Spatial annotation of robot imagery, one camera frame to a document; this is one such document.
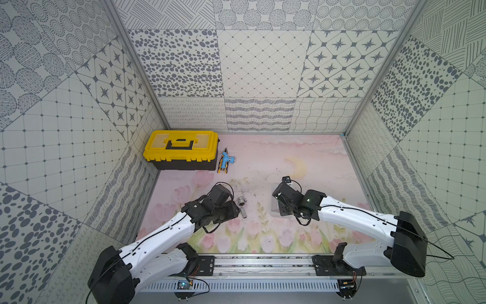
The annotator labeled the translucent plastic storage box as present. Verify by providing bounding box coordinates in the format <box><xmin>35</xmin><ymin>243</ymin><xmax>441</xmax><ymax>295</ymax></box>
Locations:
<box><xmin>269</xmin><ymin>198</ymin><xmax>282</xmax><ymax>218</ymax></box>

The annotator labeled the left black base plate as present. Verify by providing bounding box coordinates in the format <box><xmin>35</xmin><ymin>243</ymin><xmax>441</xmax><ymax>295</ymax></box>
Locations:
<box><xmin>184</xmin><ymin>255</ymin><xmax>216</xmax><ymax>277</ymax></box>

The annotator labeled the small green circuit board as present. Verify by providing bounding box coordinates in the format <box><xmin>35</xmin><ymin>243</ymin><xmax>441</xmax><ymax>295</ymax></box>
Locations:
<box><xmin>177</xmin><ymin>279</ymin><xmax>192</xmax><ymax>290</ymax></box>

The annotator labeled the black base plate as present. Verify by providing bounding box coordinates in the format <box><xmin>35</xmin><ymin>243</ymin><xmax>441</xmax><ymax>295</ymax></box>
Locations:
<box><xmin>184</xmin><ymin>255</ymin><xmax>216</xmax><ymax>277</ymax></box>
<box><xmin>311</xmin><ymin>255</ymin><xmax>367</xmax><ymax>277</ymax></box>

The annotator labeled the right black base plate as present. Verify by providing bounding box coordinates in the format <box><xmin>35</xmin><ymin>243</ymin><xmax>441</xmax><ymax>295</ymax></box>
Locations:
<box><xmin>311</xmin><ymin>255</ymin><xmax>367</xmax><ymax>277</ymax></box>

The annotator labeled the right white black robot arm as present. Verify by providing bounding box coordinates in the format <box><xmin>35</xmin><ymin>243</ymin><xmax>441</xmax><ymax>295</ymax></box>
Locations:
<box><xmin>272</xmin><ymin>182</ymin><xmax>428</xmax><ymax>277</ymax></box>

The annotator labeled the yellow black toolbox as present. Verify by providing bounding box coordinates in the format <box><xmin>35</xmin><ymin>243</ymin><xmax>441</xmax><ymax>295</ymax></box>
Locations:
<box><xmin>143</xmin><ymin>130</ymin><xmax>219</xmax><ymax>171</ymax></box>

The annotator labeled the blue yellow hand tool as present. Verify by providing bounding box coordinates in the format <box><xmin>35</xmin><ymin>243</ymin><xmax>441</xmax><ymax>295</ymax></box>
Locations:
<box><xmin>217</xmin><ymin>148</ymin><xmax>235</xmax><ymax>173</ymax></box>

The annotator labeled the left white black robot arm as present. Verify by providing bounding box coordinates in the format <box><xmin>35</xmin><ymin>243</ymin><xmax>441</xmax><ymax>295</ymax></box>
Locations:
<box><xmin>87</xmin><ymin>182</ymin><xmax>240</xmax><ymax>303</ymax></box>

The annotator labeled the aluminium mounting rail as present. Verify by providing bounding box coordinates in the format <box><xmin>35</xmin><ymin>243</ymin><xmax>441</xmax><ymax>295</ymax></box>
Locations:
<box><xmin>181</xmin><ymin>253</ymin><xmax>411</xmax><ymax>281</ymax></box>

